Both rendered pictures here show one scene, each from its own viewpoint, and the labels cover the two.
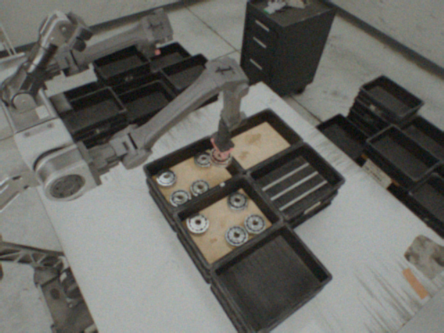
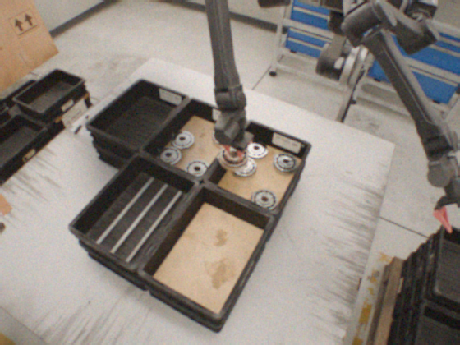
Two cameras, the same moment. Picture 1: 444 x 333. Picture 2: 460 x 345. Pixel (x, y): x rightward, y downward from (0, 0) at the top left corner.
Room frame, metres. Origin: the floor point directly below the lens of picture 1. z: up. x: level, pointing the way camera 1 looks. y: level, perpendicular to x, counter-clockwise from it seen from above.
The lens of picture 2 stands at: (1.63, -0.37, 1.90)
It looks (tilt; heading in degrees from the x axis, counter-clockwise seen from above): 52 degrees down; 152
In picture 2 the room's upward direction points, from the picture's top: 4 degrees clockwise
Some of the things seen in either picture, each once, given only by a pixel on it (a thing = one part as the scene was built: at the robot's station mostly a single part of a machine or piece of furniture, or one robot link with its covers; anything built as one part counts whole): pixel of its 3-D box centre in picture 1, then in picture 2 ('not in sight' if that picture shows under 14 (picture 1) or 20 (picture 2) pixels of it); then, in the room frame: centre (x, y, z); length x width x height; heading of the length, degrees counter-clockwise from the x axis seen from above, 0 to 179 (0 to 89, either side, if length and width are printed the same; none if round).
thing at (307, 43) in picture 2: not in sight; (328, 31); (-0.35, 1.52, 0.60); 0.72 x 0.03 x 0.56; 38
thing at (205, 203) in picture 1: (227, 223); (195, 144); (0.71, -0.06, 0.87); 0.40 x 0.30 x 0.11; 127
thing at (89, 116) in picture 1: (98, 130); (442, 283); (1.66, 0.91, 0.37); 0.40 x 0.30 x 0.45; 128
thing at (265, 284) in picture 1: (269, 278); (140, 120); (0.47, -0.24, 0.87); 0.40 x 0.30 x 0.11; 127
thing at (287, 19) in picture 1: (281, 52); not in sight; (2.70, -0.50, 0.45); 0.60 x 0.45 x 0.90; 128
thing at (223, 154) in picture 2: (220, 155); (234, 154); (0.96, -0.01, 1.04); 0.10 x 0.10 x 0.01
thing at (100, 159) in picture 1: (100, 159); not in sight; (0.58, 0.34, 1.45); 0.09 x 0.08 x 0.12; 38
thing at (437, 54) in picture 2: not in sight; (420, 62); (0.28, 2.01, 0.60); 0.72 x 0.03 x 0.56; 38
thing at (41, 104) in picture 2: not in sight; (60, 113); (-0.39, -0.70, 0.37); 0.40 x 0.30 x 0.45; 128
